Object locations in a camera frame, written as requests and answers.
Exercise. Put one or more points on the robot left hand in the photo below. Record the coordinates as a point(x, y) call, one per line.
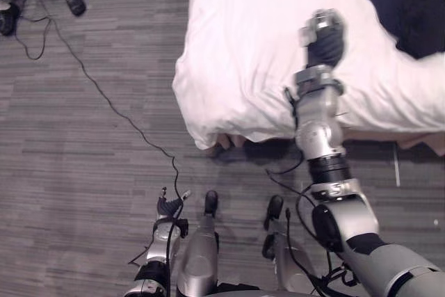
point(169, 203)

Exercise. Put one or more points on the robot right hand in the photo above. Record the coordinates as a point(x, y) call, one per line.
point(327, 41)

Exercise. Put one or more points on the robot right silver arm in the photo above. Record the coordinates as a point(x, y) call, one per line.
point(340, 185)

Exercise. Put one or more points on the robot left silver arm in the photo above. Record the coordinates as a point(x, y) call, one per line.
point(158, 258)

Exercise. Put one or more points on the white bed duvet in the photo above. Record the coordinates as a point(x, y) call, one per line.
point(278, 50)

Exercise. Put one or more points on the black cloth garment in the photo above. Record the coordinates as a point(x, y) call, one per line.
point(412, 12)

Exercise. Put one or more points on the robot left silver leg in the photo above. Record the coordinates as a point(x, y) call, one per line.
point(200, 251)

